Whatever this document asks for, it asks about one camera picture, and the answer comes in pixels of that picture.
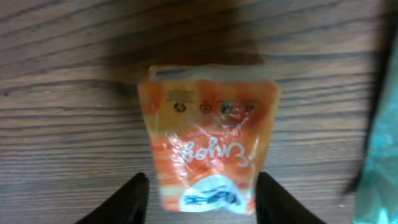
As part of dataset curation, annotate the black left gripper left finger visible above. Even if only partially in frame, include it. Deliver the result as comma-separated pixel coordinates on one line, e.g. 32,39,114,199
76,172,149,224

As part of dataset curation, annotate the teal tissue packet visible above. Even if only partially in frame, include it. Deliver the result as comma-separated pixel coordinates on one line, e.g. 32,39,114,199
353,33,397,224

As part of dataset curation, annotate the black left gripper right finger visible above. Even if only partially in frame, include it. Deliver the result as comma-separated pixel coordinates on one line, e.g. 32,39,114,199
255,172,325,224

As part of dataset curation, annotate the orange tissue packet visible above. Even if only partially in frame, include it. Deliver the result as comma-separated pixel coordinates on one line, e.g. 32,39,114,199
137,65,280,215

